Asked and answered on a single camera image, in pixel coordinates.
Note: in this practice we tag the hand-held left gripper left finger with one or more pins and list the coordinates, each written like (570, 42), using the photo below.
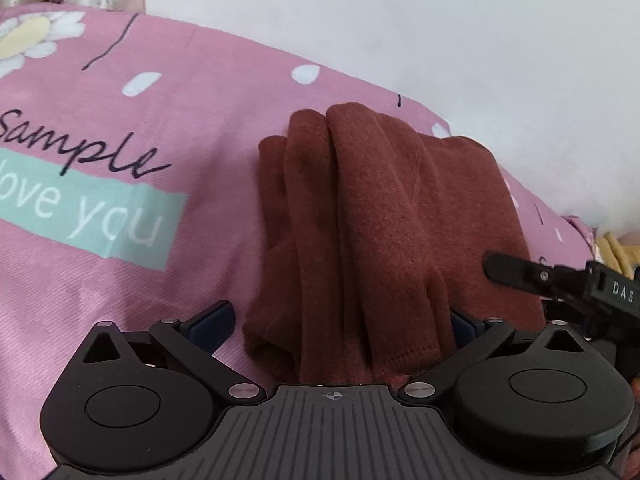
(212, 324)

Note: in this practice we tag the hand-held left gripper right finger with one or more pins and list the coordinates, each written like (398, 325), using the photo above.
(462, 330)

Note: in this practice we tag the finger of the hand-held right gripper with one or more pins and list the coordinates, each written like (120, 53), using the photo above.
(525, 272)

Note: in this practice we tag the brown knit garment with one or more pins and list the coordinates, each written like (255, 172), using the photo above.
(385, 245)

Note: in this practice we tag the yellow cloth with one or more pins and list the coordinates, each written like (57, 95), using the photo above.
(620, 255)

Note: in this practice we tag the pink daisy print bedsheet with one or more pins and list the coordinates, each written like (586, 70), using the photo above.
(150, 240)

